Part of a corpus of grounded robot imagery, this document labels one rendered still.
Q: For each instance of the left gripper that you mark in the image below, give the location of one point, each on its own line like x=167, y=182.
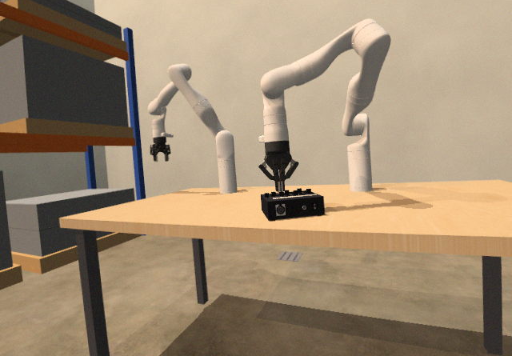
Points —
x=278, y=158

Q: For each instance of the black lighting desk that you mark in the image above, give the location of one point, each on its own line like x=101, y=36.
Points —
x=296, y=204

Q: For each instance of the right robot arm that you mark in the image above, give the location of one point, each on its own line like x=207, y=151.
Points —
x=179, y=75

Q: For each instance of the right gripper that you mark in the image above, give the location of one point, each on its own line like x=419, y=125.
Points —
x=160, y=145

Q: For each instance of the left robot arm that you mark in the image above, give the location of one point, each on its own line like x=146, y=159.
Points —
x=372, y=43

